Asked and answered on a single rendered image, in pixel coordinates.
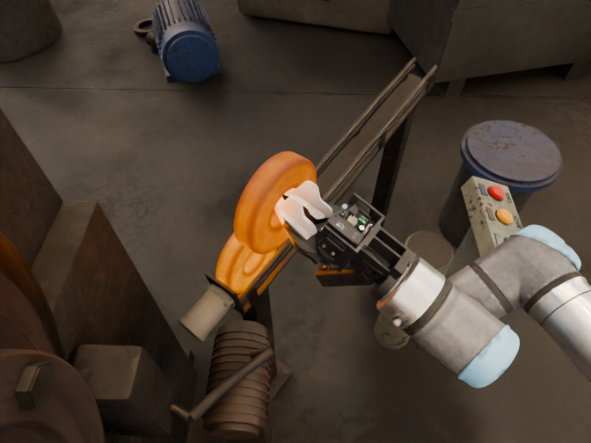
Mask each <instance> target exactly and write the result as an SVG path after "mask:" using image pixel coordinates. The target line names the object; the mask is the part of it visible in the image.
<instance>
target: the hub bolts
mask: <svg viewBox="0 0 591 443"><path fill-rule="evenodd" d="M55 383H56V377H55V370H54V367H53V364H52V362H46V361H41V362H38V363H35V364H32V365H30V366H27V367H26V368H25V369H24V372H23V373H22V375H21V378H20V380H19V383H18V386H17V388H16V390H15V391H16V394H17V397H18V401H19V405H20V408H21V410H35V409H37V408H39V407H40V406H42V405H44V404H46V403H47V402H49V399H50V397H51V395H52V392H53V389H54V387H55Z"/></svg>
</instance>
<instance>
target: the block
mask: <svg viewBox="0 0 591 443"><path fill-rule="evenodd" d="M71 365H72V366H73V367H74V368H75V369H76V370H77V371H78V372H79V373H80V374H81V376H82V377H83V379H84V380H85V382H86V384H87V385H88V387H89V389H90V390H91V392H92V394H93V396H94V399H95V401H96V404H97V406H98V411H99V414H100V417H101V421H102V425H105V426H106V427H108V428H109V429H111V430H113V431H114V432H117V433H118V434H119V435H132V436H158V437H164V436H166V435H169V434H170V432H171V430H172V426H173V420H174V417H173V416H171V414H170V408H171V406H172V404H173V403H177V401H178V397H179V395H178V391H177V390H176V389H175V388H174V387H173V385H172V384H171V383H170V381H169V380H168V379H167V377H166V376H165V375H164V373H163V372H162V371H161V369H160V368H159V367H158V365H157V364H156V363H155V361H154V360H153V359H152V358H151V357H150V355H149V354H148V353H147V352H146V350H145V349H144V348H142V347H140V346H139V345H80V346H79V347H78V348H77V350H76V353H75V356H74V359H73V360H72V363H71Z"/></svg>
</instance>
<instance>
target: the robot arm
mask: <svg viewBox="0 0 591 443"><path fill-rule="evenodd" d="M358 201H360V202H361V203H363V204H364V205H365V206H366V207H368V208H369V209H371V210H372V211H373V212H374V214H373V216H372V217H371V216H369V215H368V214H366V213H365V212H364V211H363V210H361V208H360V207H358V206H357V205H356V204H357V203H358ZM348 203H349V204H350V205H351V206H352V207H350V206H349V205H348V204H347V203H344V202H343V204H342V205H341V206H340V207H338V206H336V205H333V204H332V203H328V202H323V201H322V200H321V198H320V195H319V189H318V187H317V185H316V184H315V183H313V182H311V181H309V180H307V181H305V182H303V183H302V184H301V185H300V186H299V187H297V188H296V189H295V188H292V189H290V190H288V191H287V192H285V193H284V194H283V195H282V196H281V198H280V199H279V201H278V202H277V204H276V206H275V208H274V210H275V212H276V213H277V215H278V217H279V219H280V221H281V224H282V226H283V228H284V230H285V232H286V233H287V235H288V238H289V239H290V241H291V243H292V244H293V245H294V246H295V248H296V249H297V250H298V251H299V252H300V253H301V254H303V255H304V256H305V257H306V258H309V259H310V260H311V261H312V262H313V263H314V264H315V265H316V264H317V263H318V262H319V263H320V264H322V265H321V266H320V267H319V269H318V271H317V272H316V273H315V276H316V277H317V279H318V281H319V282H320V283H321V285H322V286H323V287H342V286H369V285H373V284H374V282H375V283H376V284H375V285H374V287H373V288H372V290H371V292H370V295H371V296H373V297H374V298H375V299H376V300H378V303H377V304H376V307H377V309H378V310H379V311H380V312H381V313H382V314H384V315H385V316H386V317H387V318H389V319H390V320H391V321H392V322H393V324H394V325H395V326H397V327H399V328H400V329H401V330H402V331H404V332H405V333H406V334H407V335H408V336H410V337H411V338H412V339H413V340H415V341H416V342H417V343H418V344H420V345H421V346H422V347H423V348H425V349H426V350H427V351H428V352H430V353H431V354H432V355H433V356H435V357H436V358H437V359H438V360H439V361H440V362H441V363H442V364H443V365H445V366H446V367H447V368H449V369H450V370H451V371H452V372H453V373H455V374H456V375H457V376H458V377H457V378H458V379H459V380H463V381H465V382H466V383H467V384H469V385H470V386H472V387H473V388H483V387H484V386H487V385H489V384H490V383H492V382H493V381H495V380H496V379H498V378H499V377H500V376H501V375H502V374H503V373H504V372H505V371H506V370H507V368H508V367H509V366H510V364H511V363H512V361H513V360H514V357H515V355H516V354H517V352H518V349H519V345H520V341H519V338H518V336H517V335H516V334H515V333H514V332H513V331H512V330H511V329H510V327H509V325H505V324H504V323H503V322H501V321H500V320H499V319H500V318H501V317H503V316H504V315H506V314H508V313H510V312H511V311H513V310H515V309H517V308H519V307H520V306H521V307H522V308H523V309H524V310H525V311H526V312H527V313H528V314H529V316H530V317H532V318H534V319H535V320H536V321H537V322H538V323H539V324H540V326H541V327H542V328H543V329H544V330H545V331H546V332H547V334H548V335H549V336H550V337H551V338H552V339H553V341H554V342H555V343H556V344H557V345H558V346H559V347H560V349H561V350H562V351H563V352H564V353H565V354H566V356H567V357H568V358H569V359H570V360H571V361H572V362H573V364H574V365H575V366H576V367H577V368H578V369H579V370H580V371H581V372H582V373H583V374H584V375H585V376H586V377H587V379H588V380H589V381H590V382H591V286H590V285H589V284H588V283H587V280H586V279H585V277H583V276H582V275H581V274H580V273H579V272H578V270H579V269H580V266H581V262H580V259H579V257H578V256H577V254H576V253H575V252H574V251H573V249H572V248H571V247H570V246H568V245H567V244H566V243H565V241H564V240H563V239H561V238H560V237H559V236H557V235H556V234H555V233H553V232H552V231H550V230H548V229H547V228H545V227H542V226H539V225H529V226H528V227H526V228H524V229H522V230H521V231H519V232H517V233H514V234H512V235H511V236H510V237H509V238H508V239H507V240H506V241H504V242H503V243H501V244H499V245H498V246H496V247H495V248H493V249H492V250H490V251H488V252H487V253H486V254H485V255H484V256H482V257H481V258H479V259H477V260H476V261H474V262H473V263H471V264H470V265H467V266H465V267H464V268H463V269H462V270H460V271H459V272H457V273H455V274H454V275H452V276H451V277H449V278H448V279H446V278H445V276H444V275H442V274H441V273H440V272H438V271H437V270H436V269H434V268H433V267H432V266H431V265H430V264H429V263H428V262H426V261H425V260H424V259H422V258H420V257H416V258H415V256H416V254H415V253H413V252H412V251H411V250H409V249H408V248H407V247H406V246H404V245H403V244H402V243H400V242H399V241H398V240H397V239H396V238H395V237H394V236H392V235H391V234H390V233H388V232H387V231H386V230H385V229H383V228H382V227H381V226H380V224H381V222H382V221H383V220H384V218H385V216H384V215H383V214H381V213H380V212H379V211H377V210H376V209H375V208H373V207H372V206H371V205H370V204H369V203H368V202H367V201H365V200H364V199H362V198H361V197H360V196H359V195H357V194H356V193H354V194H353V195H352V197H351V198H350V200H349V201H348ZM358 211H359V212H360V213H362V214H363V215H364V216H366V217H367V218H368V219H366V218H365V217H364V216H362V215H360V214H359V213H358ZM323 222H326V224H325V225H324V226H322V227H321V229H320V230H319V231H318V232H317V229H316V227H315V225H314V224H319V223H323ZM313 235H314V236H313Z"/></svg>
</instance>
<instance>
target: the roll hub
mask: <svg viewBox="0 0 591 443"><path fill-rule="evenodd" d="M41 361H46V362H52V364H53V367H54V370H55V377H56V383H55V387H54V389H53V392H52V395H51V397H50V399H49V402H47V403H46V404H44V405H42V406H40V407H39V408H37V409H35V410H21V408H20V405H19V401H18V397H17V394H16V391H15V390H16V388H17V386H18V383H19V380H20V378H21V375H22V373H23V372H24V369H25V368H26V367H27V366H30V365H32V364H35V363H38V362H41ZM0 443H106V442H105V435H104V430H103V425H102V421H101V417H100V414H99V408H98V406H97V404H96V401H95V399H94V396H93V394H92V392H91V390H90V389H89V387H88V385H87V384H86V382H85V380H84V379H83V377H82V376H81V374H80V373H79V372H78V371H77V370H76V369H75V368H74V367H73V366H72V365H71V364H69V363H68V362H67V361H65V360H64V359H61V358H59V357H57V356H55V355H54V354H51V353H48V352H42V351H35V350H20V349H0Z"/></svg>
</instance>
